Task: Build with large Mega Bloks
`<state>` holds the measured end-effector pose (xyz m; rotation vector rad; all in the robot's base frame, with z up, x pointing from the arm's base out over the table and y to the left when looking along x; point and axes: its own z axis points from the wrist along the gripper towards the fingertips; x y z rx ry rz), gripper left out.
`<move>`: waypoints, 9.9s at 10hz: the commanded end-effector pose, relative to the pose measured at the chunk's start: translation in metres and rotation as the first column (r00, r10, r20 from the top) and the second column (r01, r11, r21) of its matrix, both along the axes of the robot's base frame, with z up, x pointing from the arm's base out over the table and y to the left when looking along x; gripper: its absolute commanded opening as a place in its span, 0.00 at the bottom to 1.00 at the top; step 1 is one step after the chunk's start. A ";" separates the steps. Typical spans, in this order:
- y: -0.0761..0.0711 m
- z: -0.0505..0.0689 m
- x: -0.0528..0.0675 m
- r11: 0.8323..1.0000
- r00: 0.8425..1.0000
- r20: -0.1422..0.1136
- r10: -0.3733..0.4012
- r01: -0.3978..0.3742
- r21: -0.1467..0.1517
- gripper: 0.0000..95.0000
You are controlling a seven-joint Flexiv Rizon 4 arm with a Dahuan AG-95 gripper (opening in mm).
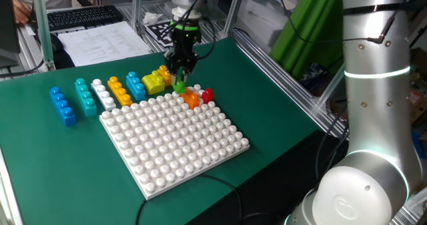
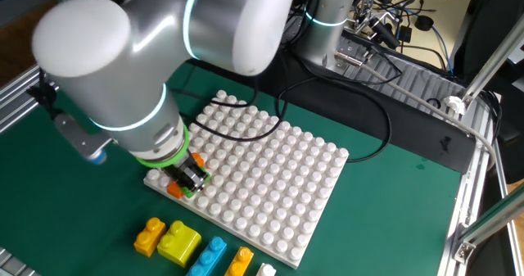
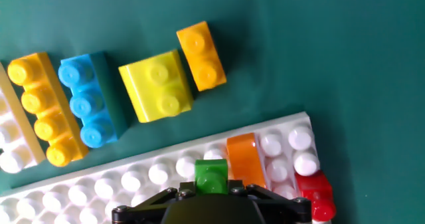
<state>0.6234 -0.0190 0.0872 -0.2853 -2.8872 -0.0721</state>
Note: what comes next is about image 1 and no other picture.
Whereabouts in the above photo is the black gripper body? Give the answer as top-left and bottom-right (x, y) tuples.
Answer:
(164, 27), (203, 76)

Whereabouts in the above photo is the green two-stud block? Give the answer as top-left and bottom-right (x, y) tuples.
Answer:
(171, 77), (187, 95)

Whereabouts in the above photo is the orange curved block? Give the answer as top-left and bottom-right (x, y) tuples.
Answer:
(179, 87), (201, 110)

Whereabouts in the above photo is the red single-stud block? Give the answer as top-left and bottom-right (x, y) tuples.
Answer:
(201, 87), (214, 105)

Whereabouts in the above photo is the person's hand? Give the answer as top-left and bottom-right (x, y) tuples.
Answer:
(12, 0), (31, 25)

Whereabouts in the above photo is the yellow two-stud block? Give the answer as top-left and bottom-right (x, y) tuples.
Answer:
(156, 65), (173, 87)

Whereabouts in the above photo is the lime yellow large block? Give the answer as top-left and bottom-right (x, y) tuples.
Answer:
(141, 70), (166, 95)

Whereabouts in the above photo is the black white marker board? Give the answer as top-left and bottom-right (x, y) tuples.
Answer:
(143, 19), (176, 48)

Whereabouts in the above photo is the light blue three-stud block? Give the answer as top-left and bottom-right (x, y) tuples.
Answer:
(125, 71), (147, 102)

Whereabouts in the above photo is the white crumpled tissue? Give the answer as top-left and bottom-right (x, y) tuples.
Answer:
(142, 11), (163, 25)

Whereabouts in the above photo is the yellow four-stud block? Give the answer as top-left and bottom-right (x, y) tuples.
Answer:
(107, 75), (133, 107)

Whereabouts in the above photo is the white studded baseplate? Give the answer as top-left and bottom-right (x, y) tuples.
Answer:
(99, 83), (250, 200)

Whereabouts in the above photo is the white four-stud block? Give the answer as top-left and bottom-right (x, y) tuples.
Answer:
(91, 78), (117, 110)

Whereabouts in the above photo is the white printed paper sheet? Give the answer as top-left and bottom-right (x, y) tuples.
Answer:
(57, 20), (153, 67)

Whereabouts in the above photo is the teal four-stud block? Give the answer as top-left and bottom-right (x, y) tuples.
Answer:
(74, 77), (98, 118)

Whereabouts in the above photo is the black keyboard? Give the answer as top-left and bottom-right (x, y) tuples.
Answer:
(29, 4), (125, 32)

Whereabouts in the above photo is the blue four-stud block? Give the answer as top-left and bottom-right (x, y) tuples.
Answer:
(49, 86), (77, 128)

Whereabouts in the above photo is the black computer mouse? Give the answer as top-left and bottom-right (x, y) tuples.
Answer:
(49, 33), (65, 54)

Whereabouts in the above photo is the green cloth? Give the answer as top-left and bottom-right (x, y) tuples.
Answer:
(268, 0), (346, 82)

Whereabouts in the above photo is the green table mat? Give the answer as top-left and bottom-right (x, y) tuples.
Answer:
(0, 37), (323, 225)

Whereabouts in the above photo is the black monitor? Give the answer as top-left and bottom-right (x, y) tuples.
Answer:
(0, 0), (21, 69)

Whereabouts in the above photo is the brown cardboard box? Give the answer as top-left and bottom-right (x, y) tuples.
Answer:
(409, 87), (427, 126)

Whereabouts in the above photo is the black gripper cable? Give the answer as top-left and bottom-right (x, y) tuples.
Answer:
(158, 0), (217, 61)

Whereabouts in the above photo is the aluminium vertical post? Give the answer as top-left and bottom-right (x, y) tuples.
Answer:
(315, 64), (346, 109)
(130, 0), (145, 32)
(29, 0), (57, 72)
(222, 0), (247, 39)

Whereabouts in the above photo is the aluminium table frame rail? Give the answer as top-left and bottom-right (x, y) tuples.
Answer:
(0, 146), (23, 225)
(233, 29), (350, 139)

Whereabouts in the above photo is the black camera cable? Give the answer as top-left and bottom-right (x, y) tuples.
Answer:
(276, 0), (400, 45)

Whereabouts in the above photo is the black cable on table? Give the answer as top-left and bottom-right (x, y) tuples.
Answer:
(135, 173), (284, 225)

